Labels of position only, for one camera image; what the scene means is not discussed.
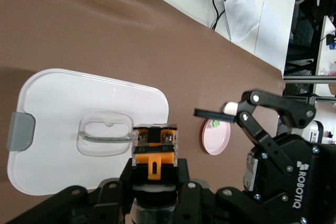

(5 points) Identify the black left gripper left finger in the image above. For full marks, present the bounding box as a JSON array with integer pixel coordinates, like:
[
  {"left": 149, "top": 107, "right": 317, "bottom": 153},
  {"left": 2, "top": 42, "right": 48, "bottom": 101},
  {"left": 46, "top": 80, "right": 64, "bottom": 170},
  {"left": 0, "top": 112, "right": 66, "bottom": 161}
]
[{"left": 7, "top": 158, "right": 135, "bottom": 224}]

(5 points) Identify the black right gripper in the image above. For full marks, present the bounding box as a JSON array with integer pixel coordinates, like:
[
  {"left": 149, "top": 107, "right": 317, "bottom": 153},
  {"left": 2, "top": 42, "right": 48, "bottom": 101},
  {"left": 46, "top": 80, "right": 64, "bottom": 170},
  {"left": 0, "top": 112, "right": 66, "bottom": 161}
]
[{"left": 193, "top": 89, "right": 336, "bottom": 224}]

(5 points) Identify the brown table mat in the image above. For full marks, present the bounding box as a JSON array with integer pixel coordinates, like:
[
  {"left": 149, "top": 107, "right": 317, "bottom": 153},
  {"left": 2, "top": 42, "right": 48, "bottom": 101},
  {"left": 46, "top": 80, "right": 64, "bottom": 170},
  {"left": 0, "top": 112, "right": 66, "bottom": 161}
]
[{"left": 0, "top": 0, "right": 286, "bottom": 224}]

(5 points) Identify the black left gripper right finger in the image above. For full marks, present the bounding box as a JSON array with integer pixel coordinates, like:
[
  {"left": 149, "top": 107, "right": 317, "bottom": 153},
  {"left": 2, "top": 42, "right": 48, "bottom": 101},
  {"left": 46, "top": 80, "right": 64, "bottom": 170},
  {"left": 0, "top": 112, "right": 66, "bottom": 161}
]
[{"left": 174, "top": 158, "right": 253, "bottom": 224}]

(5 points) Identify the aluminium frame rail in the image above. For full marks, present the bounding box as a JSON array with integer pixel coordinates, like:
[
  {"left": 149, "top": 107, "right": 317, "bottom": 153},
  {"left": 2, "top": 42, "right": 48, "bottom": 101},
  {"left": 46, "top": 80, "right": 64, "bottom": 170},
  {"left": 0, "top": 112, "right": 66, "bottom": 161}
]
[{"left": 282, "top": 74, "right": 336, "bottom": 84}]

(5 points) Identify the orange push-button switch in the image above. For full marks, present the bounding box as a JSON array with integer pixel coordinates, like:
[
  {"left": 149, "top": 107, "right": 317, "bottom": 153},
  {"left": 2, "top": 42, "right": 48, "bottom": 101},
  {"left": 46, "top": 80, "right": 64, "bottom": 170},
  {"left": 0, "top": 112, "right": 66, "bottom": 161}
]
[{"left": 130, "top": 123, "right": 181, "bottom": 224}]

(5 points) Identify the pink box with white lid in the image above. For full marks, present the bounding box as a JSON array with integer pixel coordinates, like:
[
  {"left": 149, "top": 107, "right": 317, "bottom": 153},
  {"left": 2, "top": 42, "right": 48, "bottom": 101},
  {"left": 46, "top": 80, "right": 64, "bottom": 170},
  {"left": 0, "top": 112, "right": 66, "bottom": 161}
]
[{"left": 5, "top": 68, "right": 170, "bottom": 197}]

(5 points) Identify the white paper sheet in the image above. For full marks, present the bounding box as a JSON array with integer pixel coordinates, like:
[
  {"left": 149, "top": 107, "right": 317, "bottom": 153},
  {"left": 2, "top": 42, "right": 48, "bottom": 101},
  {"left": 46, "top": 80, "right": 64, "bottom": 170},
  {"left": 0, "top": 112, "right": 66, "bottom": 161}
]
[{"left": 223, "top": 0, "right": 261, "bottom": 44}]

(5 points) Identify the black cable with yellow plug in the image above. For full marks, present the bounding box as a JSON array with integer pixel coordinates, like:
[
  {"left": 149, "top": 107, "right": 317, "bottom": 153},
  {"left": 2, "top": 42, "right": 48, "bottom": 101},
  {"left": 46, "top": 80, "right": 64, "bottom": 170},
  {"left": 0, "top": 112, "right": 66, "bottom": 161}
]
[{"left": 211, "top": 0, "right": 237, "bottom": 31}]

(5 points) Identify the pink round plate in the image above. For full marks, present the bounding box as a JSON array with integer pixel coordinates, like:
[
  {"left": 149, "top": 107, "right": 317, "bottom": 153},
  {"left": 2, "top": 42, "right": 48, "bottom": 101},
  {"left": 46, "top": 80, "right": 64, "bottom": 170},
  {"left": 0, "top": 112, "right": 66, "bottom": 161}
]
[{"left": 201, "top": 118, "right": 232, "bottom": 156}]

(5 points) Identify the white background desk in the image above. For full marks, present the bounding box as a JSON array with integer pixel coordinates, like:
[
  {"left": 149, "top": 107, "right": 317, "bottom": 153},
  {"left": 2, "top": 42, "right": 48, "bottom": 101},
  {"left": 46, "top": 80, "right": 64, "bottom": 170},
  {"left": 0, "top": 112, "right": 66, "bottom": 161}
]
[{"left": 313, "top": 15, "right": 336, "bottom": 98}]

